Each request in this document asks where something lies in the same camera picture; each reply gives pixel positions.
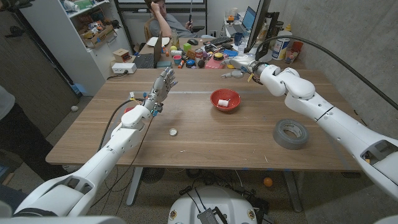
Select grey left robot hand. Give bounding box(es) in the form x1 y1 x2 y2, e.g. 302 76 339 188
144 67 178 118

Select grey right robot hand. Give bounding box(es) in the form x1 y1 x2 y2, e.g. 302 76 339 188
220 53 265 80

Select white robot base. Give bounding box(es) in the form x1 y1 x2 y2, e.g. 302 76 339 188
167 185 258 224

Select red bowl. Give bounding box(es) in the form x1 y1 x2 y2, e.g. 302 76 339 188
210 88 242 112

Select blue mug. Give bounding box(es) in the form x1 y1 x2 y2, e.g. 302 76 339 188
233 32 245 47

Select pink box yellow button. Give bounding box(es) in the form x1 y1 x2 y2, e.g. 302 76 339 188
204 52 228 70

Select black laptop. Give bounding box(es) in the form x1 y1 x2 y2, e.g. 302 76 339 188
132 30 163 70

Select black keyboard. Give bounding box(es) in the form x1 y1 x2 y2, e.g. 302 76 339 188
210 36 233 47

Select blue and white box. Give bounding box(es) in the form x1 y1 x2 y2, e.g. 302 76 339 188
271 30 293 61

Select white power box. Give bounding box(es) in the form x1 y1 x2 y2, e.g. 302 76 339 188
111 62 137 75

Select silver laptop blue screen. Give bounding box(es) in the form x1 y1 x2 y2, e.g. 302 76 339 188
224 6 257 37

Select clear glass cup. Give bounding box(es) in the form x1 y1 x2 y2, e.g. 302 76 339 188
284 47 299 65

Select black computer monitor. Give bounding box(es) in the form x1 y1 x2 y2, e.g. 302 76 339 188
242 0 280 68

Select white plate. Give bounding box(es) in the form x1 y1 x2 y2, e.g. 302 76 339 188
146 36 171 47

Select small wooden box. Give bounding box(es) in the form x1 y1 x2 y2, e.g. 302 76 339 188
112 49 132 63

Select seated person grey shirt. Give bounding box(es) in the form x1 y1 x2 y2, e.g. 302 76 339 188
144 0 206 40

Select black grabber stick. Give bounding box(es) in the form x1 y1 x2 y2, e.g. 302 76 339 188
187 0 206 34

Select cardboard box with items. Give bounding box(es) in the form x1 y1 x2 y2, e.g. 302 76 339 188
81 24 115 49

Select round floor fan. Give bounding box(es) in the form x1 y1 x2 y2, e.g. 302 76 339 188
141 167 165 184

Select white shelf unit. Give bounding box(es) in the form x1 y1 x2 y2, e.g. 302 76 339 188
20 0 133 96

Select grey metal table leg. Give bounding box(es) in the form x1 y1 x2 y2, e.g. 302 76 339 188
126 167 144 207
281 170 303 213

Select standing person black gloves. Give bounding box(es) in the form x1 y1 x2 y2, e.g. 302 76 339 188
0 0 68 183

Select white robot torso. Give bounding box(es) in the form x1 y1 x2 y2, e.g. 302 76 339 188
0 215 127 224

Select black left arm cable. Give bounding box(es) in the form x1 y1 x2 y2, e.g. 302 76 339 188
97 98 147 153

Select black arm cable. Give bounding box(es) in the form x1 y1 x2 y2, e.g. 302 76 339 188
254 35 398 111
97 98 147 153

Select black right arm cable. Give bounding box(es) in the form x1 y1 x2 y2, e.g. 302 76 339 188
254 35 398 111

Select grey duct tape roll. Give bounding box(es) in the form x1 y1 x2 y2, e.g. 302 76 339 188
272 119 310 151

